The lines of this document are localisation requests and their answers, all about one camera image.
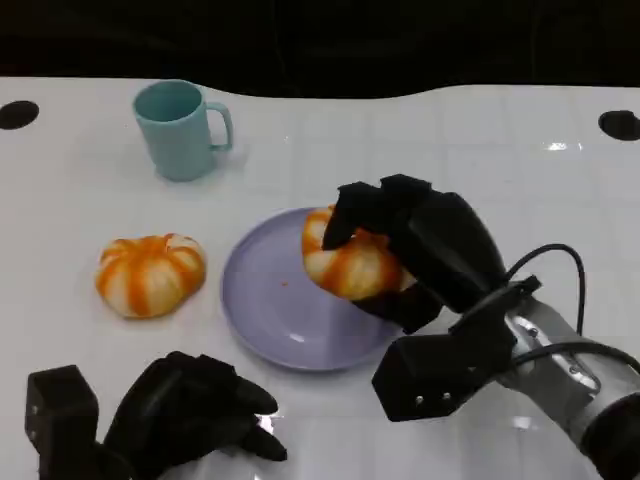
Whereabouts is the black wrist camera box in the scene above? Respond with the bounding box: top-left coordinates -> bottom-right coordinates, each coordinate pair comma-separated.
24,364 -> 100,476
371,323 -> 519,424

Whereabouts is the pale green mug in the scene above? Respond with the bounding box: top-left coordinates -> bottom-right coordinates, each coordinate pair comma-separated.
132,79 -> 235,182

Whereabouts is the lilac plate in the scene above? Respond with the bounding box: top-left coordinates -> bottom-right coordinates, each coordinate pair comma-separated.
220,207 -> 420,373

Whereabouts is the orange and white toy bread roll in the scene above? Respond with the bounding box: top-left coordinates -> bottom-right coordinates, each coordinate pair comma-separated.
95,232 -> 208,320
301,204 -> 417,301

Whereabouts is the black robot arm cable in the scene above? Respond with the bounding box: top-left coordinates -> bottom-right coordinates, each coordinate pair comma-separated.
501,243 -> 587,337

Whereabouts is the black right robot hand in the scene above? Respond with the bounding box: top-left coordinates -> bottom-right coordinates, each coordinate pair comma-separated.
319,173 -> 509,335

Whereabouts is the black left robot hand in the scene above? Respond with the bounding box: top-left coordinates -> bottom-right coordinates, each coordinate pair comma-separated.
102,350 -> 289,474

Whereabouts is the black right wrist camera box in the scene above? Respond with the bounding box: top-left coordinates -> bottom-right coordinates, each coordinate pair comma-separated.
371,323 -> 519,424

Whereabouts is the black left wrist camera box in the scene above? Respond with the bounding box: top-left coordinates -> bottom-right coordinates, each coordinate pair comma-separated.
24,364 -> 100,476

